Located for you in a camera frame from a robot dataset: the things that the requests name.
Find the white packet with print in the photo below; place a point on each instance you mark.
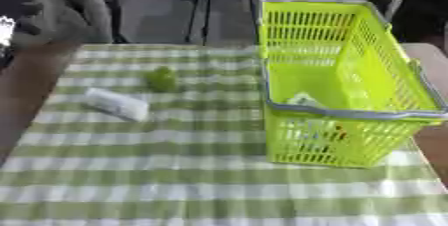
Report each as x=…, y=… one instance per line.
x=304, y=99

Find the black tripod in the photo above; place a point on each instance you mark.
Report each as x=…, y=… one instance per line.
x=205, y=6

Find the lime green plastic basket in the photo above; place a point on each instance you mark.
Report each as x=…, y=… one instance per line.
x=306, y=80

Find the green toy pepper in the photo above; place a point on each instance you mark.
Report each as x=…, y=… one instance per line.
x=161, y=79

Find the person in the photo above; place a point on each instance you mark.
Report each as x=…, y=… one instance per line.
x=67, y=10

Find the white plastic packet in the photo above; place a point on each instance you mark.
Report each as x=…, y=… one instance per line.
x=118, y=104

